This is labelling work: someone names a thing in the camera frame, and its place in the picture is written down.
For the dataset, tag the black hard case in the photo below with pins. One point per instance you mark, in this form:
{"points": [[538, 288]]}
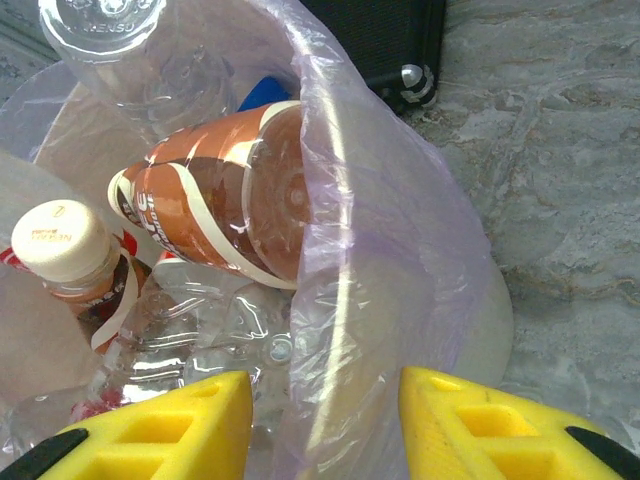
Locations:
{"points": [[380, 40]]}

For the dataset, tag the beige waste bin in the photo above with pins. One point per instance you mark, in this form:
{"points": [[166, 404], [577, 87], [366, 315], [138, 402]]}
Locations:
{"points": [[492, 330]]}

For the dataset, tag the brown coffee drink bottle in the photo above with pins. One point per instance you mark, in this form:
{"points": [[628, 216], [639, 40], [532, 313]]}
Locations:
{"points": [[210, 200], [60, 235]]}

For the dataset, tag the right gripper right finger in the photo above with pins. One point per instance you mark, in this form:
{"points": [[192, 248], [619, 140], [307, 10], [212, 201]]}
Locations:
{"points": [[475, 435]]}

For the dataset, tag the blue label bottle white cap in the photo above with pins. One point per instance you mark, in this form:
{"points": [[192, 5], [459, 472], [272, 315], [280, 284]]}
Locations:
{"points": [[262, 95]]}

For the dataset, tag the clear bottle green-white label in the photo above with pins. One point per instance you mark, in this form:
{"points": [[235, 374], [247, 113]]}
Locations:
{"points": [[210, 325]]}

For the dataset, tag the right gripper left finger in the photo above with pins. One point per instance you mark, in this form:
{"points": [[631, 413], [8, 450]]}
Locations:
{"points": [[175, 430]]}

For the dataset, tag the clear bottle blue cap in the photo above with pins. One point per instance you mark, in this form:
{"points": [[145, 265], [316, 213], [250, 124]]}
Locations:
{"points": [[150, 65]]}

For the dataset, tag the purple plastic bin liner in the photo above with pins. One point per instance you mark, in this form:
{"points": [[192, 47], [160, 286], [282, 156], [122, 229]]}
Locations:
{"points": [[390, 225]]}

